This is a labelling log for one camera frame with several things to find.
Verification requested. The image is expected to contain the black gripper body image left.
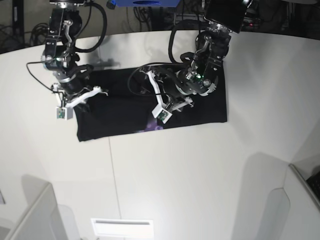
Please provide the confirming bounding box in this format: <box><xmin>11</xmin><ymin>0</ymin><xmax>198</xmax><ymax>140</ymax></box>
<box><xmin>53</xmin><ymin>64</ymin><xmax>108</xmax><ymax>102</ymax></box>

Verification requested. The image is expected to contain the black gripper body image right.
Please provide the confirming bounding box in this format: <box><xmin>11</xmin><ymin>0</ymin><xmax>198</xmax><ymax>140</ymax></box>
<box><xmin>143</xmin><ymin>70</ymin><xmax>194</xmax><ymax>112</ymax></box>

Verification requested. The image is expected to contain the black T-shirt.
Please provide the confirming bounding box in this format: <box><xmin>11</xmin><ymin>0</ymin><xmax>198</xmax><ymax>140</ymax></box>
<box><xmin>74</xmin><ymin>68</ymin><xmax>228</xmax><ymax>142</ymax></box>

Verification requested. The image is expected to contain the blue box at top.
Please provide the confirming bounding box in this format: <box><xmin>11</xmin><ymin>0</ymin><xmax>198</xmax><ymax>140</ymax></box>
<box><xmin>115</xmin><ymin>0</ymin><xmax>180</xmax><ymax>8</ymax></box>

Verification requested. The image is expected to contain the black keyboard at right edge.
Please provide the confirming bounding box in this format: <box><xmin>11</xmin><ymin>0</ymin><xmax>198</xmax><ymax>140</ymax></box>
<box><xmin>307</xmin><ymin>173</ymin><xmax>320</xmax><ymax>200</ymax></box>

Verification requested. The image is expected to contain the white partition lower right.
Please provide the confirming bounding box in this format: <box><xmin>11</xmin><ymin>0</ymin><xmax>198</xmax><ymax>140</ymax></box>
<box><xmin>259</xmin><ymin>164</ymin><xmax>320</xmax><ymax>240</ymax></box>

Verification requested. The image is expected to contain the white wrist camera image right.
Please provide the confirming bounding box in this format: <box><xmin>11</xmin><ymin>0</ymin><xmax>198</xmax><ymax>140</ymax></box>
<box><xmin>147</xmin><ymin>70</ymin><xmax>173</xmax><ymax>124</ymax></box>

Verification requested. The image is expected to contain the coiled black cable on floor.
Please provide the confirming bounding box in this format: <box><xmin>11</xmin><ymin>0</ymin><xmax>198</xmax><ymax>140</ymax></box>
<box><xmin>29</xmin><ymin>22</ymin><xmax>51</xmax><ymax>47</ymax></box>

